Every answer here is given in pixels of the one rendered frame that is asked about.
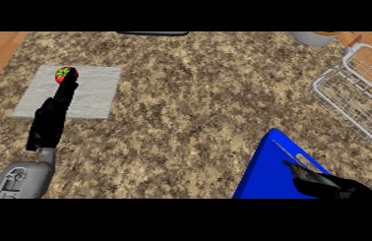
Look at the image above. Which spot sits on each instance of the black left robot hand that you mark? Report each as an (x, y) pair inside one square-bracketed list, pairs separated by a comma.
[(47, 120)]

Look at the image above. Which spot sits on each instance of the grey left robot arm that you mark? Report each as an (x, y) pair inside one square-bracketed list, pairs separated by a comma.
[(24, 181)]

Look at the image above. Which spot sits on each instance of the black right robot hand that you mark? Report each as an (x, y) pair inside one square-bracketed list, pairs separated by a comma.
[(348, 190)]

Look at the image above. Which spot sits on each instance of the grey placemat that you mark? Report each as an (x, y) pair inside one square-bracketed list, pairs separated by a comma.
[(96, 90)]

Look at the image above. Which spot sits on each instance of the flat black appliance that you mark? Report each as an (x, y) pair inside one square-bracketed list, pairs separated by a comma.
[(152, 33)]

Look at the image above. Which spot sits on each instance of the blue tray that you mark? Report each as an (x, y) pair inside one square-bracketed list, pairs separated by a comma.
[(269, 172)]

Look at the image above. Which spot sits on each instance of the grey pot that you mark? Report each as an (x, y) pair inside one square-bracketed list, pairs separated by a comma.
[(313, 39)]

